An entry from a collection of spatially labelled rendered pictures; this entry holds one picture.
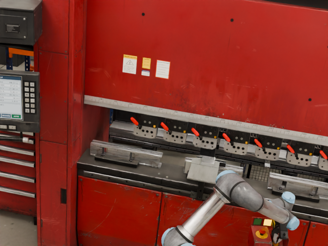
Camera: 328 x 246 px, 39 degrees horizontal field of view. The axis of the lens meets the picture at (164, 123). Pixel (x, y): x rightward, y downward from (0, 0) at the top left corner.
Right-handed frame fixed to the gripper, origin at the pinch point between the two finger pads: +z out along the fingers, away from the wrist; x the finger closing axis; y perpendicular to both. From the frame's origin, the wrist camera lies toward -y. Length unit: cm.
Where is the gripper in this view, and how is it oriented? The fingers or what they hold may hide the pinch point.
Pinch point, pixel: (276, 242)
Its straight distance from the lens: 299.4
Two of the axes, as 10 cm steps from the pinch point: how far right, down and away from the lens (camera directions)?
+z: -1.0, 8.6, 5.0
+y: 0.1, -5.1, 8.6
